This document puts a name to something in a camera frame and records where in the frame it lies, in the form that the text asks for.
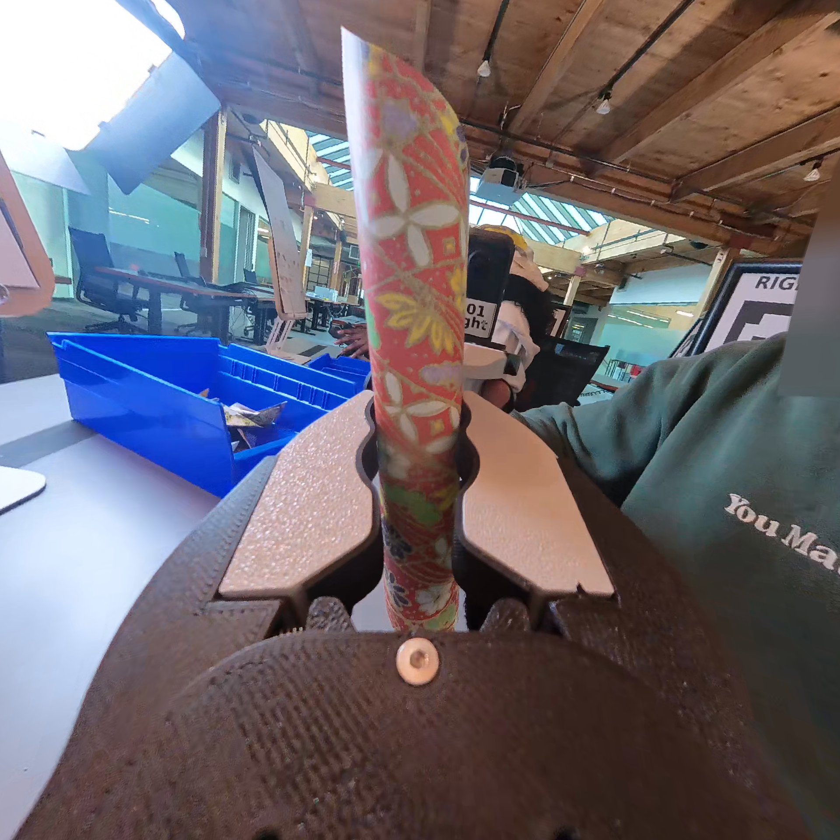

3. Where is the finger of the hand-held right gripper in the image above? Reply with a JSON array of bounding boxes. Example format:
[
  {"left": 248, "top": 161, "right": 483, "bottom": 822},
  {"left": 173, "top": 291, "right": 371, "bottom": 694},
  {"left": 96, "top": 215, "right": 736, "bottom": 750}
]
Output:
[{"left": 462, "top": 342, "right": 513, "bottom": 385}]

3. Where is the black white marker sign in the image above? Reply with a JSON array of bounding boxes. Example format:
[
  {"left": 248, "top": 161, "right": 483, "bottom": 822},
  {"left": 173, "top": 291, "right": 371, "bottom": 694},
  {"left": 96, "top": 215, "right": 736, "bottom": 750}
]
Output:
[{"left": 675, "top": 258, "right": 803, "bottom": 359}]

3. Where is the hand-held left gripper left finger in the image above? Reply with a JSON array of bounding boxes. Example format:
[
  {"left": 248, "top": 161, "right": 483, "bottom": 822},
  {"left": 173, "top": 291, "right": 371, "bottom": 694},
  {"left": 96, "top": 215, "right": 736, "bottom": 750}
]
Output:
[{"left": 217, "top": 392, "right": 385, "bottom": 607}]

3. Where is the dark office desk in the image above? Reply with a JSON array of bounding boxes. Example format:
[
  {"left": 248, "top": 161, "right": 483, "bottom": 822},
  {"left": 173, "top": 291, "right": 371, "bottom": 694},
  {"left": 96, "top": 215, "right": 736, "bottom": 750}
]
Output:
[{"left": 94, "top": 266, "right": 245, "bottom": 341}]

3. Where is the white stand plate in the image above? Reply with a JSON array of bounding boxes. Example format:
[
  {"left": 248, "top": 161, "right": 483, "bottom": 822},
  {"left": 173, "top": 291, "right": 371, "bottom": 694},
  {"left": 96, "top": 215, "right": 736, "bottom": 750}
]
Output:
[{"left": 0, "top": 150, "right": 57, "bottom": 517}]

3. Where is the blue plastic bin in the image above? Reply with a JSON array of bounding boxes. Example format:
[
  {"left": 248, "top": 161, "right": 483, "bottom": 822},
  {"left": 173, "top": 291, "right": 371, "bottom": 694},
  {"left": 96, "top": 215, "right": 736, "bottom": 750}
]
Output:
[{"left": 48, "top": 330, "right": 376, "bottom": 501}]

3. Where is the person's right hand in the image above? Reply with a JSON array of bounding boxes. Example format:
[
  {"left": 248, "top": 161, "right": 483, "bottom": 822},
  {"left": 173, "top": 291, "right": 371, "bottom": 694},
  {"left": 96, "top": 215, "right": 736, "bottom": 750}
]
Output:
[{"left": 332, "top": 319, "right": 519, "bottom": 413}]

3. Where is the person's right forearm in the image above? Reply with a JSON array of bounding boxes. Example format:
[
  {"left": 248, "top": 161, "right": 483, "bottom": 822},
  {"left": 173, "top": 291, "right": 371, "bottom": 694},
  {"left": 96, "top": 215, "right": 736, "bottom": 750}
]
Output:
[{"left": 516, "top": 344, "right": 749, "bottom": 513}]

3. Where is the softbox light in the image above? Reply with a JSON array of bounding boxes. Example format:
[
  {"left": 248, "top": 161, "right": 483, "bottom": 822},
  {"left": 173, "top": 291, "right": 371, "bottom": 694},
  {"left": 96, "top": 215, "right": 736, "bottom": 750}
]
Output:
[{"left": 84, "top": 52, "right": 223, "bottom": 196}]

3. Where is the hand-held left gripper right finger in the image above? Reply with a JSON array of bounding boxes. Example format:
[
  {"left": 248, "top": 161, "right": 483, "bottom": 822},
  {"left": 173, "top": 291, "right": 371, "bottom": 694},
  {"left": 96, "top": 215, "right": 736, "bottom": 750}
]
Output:
[{"left": 452, "top": 390, "right": 616, "bottom": 605}]

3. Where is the dark green cloth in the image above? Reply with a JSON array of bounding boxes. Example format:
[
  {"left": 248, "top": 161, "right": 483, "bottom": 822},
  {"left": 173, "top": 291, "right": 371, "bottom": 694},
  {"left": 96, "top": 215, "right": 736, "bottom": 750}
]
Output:
[{"left": 615, "top": 335, "right": 840, "bottom": 840}]

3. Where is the green backed red floral paper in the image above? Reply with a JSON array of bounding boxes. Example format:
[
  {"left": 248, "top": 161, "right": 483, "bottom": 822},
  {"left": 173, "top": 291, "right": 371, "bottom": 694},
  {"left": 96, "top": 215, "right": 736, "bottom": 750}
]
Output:
[{"left": 340, "top": 28, "right": 472, "bottom": 635}]

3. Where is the black office chair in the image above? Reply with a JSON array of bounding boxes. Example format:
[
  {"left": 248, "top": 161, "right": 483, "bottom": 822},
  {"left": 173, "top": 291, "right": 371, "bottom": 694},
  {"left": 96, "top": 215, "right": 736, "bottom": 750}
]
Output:
[{"left": 67, "top": 226, "right": 149, "bottom": 333}]

